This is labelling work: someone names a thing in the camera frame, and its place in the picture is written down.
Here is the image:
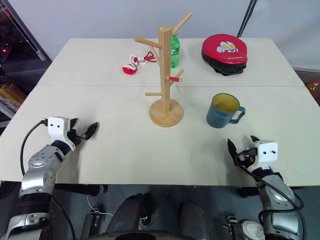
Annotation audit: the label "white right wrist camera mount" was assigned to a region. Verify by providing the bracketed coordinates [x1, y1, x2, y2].
[253, 140, 279, 167]

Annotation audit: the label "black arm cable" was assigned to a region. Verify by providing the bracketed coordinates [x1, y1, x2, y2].
[235, 147, 306, 240]
[19, 119, 50, 177]

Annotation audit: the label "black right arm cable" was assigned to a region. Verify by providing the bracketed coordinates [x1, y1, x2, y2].
[235, 147, 306, 240]

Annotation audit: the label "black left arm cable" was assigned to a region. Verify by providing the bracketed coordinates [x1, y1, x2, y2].
[19, 119, 50, 177]

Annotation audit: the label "black tripod legs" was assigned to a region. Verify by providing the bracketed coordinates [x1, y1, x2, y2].
[237, 0, 259, 37]

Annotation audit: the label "black table frame bar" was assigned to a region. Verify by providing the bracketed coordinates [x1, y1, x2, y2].
[53, 184, 109, 197]

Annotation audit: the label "green plastic bottle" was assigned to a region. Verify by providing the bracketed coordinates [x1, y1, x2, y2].
[170, 32, 182, 70]

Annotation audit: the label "red boxing pad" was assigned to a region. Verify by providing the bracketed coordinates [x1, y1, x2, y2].
[201, 33, 249, 77]

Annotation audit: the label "wooden mug tree stand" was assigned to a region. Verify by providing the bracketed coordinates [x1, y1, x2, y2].
[134, 11, 193, 128]

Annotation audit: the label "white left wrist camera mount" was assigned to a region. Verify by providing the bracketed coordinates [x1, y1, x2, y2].
[47, 116, 76, 152]

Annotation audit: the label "yellow cardboard box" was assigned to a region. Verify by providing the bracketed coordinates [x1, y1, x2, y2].
[0, 83, 27, 109]

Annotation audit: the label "red white toy with cord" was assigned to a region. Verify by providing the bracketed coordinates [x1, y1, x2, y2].
[122, 51, 157, 76]

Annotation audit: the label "grey metal frame bar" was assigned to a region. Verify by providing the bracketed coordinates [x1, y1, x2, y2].
[6, 0, 48, 62]

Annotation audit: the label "blue mug yellow inside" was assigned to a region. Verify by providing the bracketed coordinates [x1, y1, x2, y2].
[206, 93, 247, 129]

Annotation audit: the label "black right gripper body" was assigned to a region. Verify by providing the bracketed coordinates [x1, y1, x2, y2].
[234, 147, 259, 173]

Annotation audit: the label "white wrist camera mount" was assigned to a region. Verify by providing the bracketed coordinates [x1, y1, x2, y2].
[253, 140, 279, 167]
[47, 116, 76, 152]

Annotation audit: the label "yellow bottle red cap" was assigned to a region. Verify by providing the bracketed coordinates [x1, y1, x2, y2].
[305, 79, 320, 97]

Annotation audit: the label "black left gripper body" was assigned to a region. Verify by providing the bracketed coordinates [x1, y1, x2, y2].
[66, 124, 88, 147]

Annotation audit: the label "white shoe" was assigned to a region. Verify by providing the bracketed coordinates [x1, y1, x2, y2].
[240, 219, 265, 240]

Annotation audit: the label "thin white cable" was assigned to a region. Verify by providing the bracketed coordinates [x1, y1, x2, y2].
[86, 194, 115, 216]

